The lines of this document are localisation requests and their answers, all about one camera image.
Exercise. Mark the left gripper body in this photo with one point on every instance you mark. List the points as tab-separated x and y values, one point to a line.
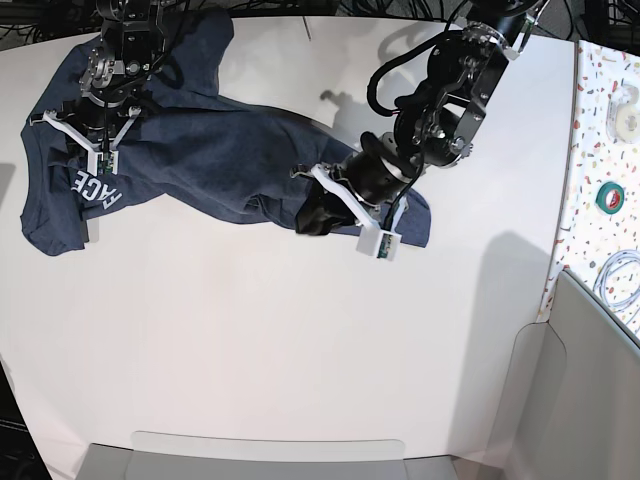
372	177

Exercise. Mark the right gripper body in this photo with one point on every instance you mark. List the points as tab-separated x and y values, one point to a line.
77	126

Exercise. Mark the dark blue t-shirt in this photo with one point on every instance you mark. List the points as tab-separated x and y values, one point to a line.
224	159

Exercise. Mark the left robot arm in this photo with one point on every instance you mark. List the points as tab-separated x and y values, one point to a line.
433	127

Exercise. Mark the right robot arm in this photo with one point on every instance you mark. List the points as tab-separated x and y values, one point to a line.
133	45

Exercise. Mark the terrazzo patterned side table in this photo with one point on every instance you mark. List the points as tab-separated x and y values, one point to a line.
602	251

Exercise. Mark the green tape roll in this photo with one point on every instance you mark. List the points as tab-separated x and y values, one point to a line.
610	198

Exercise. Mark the clear tape dispenser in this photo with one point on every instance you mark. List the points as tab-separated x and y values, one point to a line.
622	121

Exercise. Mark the grey chair bottom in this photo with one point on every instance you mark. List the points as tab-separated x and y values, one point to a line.
166	456

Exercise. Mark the grey chair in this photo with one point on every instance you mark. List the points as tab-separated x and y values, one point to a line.
166	456
574	412

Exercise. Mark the grey chair right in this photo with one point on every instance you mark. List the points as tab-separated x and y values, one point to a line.
574	412

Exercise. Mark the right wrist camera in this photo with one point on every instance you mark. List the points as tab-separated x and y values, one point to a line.
102	163

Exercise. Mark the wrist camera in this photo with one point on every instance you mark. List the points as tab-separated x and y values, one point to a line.
379	244
102	163

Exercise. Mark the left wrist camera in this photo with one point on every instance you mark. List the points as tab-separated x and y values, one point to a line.
379	244

